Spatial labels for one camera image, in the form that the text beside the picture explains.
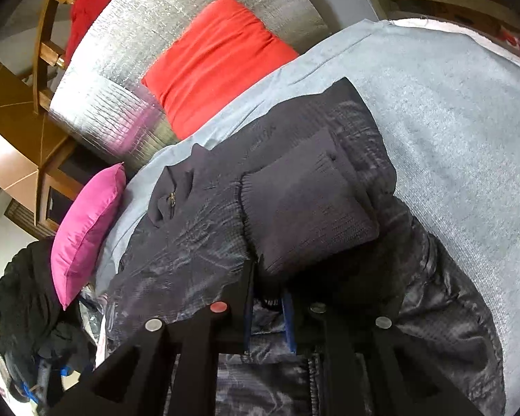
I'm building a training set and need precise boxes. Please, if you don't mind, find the light blue blanket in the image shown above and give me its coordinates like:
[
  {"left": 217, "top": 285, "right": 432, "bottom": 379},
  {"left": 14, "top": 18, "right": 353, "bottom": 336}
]
[{"left": 93, "top": 19, "right": 520, "bottom": 404}]

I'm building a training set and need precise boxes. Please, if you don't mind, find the dark grey jacket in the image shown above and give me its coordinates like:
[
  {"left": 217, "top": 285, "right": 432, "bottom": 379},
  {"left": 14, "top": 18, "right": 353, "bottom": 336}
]
[{"left": 93, "top": 77, "right": 508, "bottom": 416}]

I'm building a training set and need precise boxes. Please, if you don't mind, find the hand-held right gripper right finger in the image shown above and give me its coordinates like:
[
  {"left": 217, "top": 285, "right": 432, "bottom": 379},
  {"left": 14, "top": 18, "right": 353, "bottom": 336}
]
[{"left": 281, "top": 289, "right": 483, "bottom": 416}]

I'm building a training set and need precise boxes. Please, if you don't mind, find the orange-red pillow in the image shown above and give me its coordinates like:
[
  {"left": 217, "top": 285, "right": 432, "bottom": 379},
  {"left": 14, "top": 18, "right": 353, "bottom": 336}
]
[{"left": 141, "top": 0, "right": 300, "bottom": 139}]

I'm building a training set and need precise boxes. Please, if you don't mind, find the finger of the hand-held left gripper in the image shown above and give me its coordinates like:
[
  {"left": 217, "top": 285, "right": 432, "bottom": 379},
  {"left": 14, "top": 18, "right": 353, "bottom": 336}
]
[{"left": 21, "top": 355, "right": 72, "bottom": 404}]

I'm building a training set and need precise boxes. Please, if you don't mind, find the pink pillow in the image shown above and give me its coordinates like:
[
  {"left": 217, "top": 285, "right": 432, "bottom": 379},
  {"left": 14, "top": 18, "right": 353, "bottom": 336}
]
[{"left": 51, "top": 162, "right": 127, "bottom": 310}]

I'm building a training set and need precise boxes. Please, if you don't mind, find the pile of dark clothes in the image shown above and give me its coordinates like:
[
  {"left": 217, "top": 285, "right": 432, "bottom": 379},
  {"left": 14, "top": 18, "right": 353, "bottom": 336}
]
[{"left": 0, "top": 238, "right": 96, "bottom": 404}]

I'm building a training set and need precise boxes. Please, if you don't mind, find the wooden chair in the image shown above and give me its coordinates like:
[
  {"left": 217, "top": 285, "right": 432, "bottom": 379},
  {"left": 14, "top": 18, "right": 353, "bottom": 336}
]
[{"left": 32, "top": 0, "right": 81, "bottom": 113}]

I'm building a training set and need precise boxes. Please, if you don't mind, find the white sheet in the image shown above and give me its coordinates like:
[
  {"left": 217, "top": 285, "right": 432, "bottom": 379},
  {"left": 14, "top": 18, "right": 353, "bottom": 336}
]
[{"left": 390, "top": 17, "right": 520, "bottom": 76}]

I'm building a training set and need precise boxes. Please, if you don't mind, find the silver foil insulation mat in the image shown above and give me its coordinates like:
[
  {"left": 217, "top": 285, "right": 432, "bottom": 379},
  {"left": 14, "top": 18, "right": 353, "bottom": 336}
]
[{"left": 47, "top": 0, "right": 330, "bottom": 174}]

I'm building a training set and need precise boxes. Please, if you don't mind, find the wooden cabinet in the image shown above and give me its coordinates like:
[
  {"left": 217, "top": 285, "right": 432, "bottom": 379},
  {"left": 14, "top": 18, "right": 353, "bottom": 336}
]
[{"left": 35, "top": 139, "right": 87, "bottom": 239}]

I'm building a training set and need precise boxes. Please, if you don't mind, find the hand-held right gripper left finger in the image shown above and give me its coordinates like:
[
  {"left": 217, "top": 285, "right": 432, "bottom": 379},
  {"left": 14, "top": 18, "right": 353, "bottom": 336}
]
[{"left": 47, "top": 262, "right": 255, "bottom": 416}]

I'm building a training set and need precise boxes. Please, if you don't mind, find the dark red pillow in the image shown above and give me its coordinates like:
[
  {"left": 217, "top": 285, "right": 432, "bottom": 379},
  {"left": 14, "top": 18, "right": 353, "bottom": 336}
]
[{"left": 65, "top": 0, "right": 144, "bottom": 63}]

